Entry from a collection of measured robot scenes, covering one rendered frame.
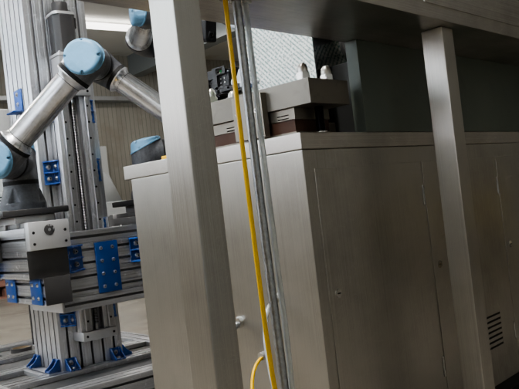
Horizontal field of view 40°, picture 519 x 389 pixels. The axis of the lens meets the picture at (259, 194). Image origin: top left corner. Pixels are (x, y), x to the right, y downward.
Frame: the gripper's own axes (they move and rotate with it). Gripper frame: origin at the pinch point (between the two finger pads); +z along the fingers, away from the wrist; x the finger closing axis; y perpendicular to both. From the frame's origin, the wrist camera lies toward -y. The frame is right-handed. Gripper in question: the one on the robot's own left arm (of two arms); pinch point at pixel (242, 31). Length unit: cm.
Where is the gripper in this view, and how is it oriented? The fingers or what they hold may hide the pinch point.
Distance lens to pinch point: 219.0
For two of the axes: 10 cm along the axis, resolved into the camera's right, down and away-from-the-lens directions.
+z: 6.4, 5.6, -5.2
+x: 6.7, -0.6, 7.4
